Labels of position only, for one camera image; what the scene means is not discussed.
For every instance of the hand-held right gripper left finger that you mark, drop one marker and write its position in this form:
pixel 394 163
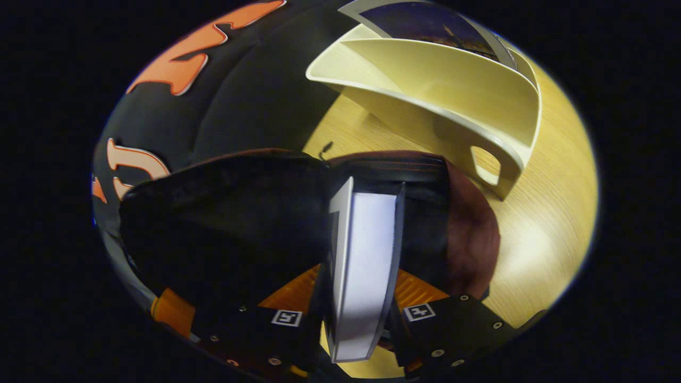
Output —
pixel 255 335

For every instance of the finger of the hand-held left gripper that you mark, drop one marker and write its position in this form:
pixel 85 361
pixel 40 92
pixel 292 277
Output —
pixel 173 314

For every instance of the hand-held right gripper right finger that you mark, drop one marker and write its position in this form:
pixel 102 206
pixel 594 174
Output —
pixel 457 330

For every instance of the maroon and black schoolbag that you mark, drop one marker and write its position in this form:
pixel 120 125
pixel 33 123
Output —
pixel 239 229

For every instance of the grey cover book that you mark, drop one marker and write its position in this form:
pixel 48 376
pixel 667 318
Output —
pixel 367 266

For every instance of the white plastic bookshelf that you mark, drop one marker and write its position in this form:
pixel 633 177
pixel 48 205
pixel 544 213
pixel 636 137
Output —
pixel 425 69

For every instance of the dark blue cover book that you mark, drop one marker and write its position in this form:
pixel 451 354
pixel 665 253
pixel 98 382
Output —
pixel 425 24

